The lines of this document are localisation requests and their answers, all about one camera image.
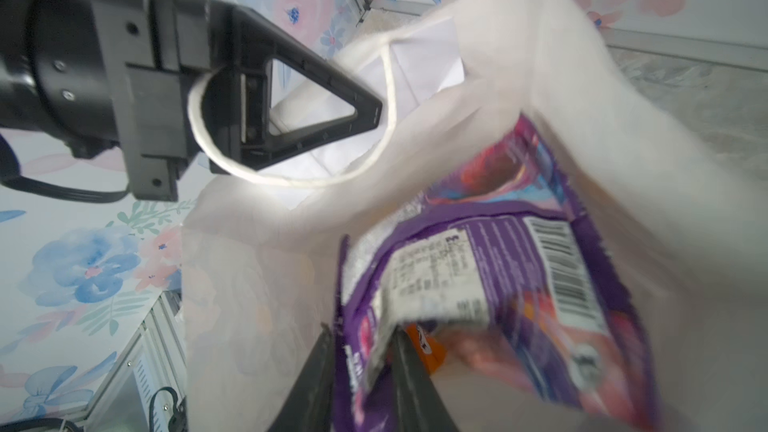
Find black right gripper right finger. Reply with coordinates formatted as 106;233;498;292
390;328;459;432

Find orange candy bag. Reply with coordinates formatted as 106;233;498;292
405;324;446;376

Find floral paper gift bag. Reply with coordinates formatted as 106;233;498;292
182;0;767;431

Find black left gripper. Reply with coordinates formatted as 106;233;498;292
1;0;383;201

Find purple candy bag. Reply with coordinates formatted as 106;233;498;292
332;117;659;431

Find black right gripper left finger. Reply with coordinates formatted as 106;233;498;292
268;324;336;432

